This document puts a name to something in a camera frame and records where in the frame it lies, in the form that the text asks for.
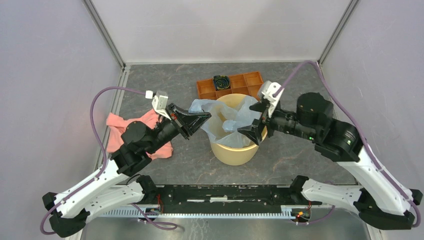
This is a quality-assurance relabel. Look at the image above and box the white slotted cable duct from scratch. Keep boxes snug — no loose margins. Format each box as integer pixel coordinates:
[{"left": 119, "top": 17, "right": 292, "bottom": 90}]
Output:
[{"left": 100, "top": 206, "right": 306, "bottom": 220}]

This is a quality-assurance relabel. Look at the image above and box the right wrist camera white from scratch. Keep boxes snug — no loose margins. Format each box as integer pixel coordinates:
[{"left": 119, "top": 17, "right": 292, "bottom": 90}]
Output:
[{"left": 257, "top": 81, "right": 284, "bottom": 118}]

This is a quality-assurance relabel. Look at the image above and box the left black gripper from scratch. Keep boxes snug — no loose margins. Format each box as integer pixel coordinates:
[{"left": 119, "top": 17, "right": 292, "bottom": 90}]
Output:
[{"left": 145, "top": 102, "right": 212, "bottom": 155}]

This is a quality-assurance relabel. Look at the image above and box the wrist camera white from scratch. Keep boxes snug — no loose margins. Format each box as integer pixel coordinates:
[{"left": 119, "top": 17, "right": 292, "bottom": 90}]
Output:
[
  {"left": 145, "top": 90, "right": 171, "bottom": 120},
  {"left": 257, "top": 81, "right": 284, "bottom": 118}
]

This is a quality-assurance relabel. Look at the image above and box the orange wooden divided tray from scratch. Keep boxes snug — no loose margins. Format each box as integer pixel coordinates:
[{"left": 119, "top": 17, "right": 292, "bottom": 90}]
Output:
[{"left": 196, "top": 71, "right": 264, "bottom": 100}]

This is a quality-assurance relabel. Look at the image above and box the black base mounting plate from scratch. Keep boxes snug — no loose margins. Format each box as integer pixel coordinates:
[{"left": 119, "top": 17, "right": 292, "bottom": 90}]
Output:
[{"left": 136, "top": 175, "right": 320, "bottom": 214}]

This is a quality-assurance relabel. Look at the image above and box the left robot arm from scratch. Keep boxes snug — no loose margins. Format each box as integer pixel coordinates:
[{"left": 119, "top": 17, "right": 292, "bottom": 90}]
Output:
[{"left": 40, "top": 103, "right": 212, "bottom": 238}]

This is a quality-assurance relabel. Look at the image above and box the pink cloth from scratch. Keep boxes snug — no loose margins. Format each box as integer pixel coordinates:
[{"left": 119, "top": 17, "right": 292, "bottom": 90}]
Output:
[{"left": 106, "top": 109, "right": 158, "bottom": 154}]

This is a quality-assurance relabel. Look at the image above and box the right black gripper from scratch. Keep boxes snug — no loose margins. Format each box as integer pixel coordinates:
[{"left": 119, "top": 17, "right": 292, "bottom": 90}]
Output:
[{"left": 236, "top": 98, "right": 317, "bottom": 145}]

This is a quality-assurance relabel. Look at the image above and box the translucent blue plastic trash bag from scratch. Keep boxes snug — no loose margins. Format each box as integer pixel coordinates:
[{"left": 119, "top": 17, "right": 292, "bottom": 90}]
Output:
[{"left": 189, "top": 96, "right": 260, "bottom": 149}]

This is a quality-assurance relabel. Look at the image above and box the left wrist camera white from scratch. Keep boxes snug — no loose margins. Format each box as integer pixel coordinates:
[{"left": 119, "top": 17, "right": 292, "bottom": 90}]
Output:
[{"left": 145, "top": 90, "right": 171, "bottom": 120}]

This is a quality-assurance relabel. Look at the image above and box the yellow plastic trash bin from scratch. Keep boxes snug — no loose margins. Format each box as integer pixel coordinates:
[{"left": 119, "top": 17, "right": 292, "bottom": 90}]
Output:
[{"left": 210, "top": 93, "right": 259, "bottom": 166}]

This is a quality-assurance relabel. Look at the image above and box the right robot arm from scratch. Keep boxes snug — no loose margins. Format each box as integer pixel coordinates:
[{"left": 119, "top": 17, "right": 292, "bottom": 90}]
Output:
[{"left": 238, "top": 92, "right": 423, "bottom": 230}]

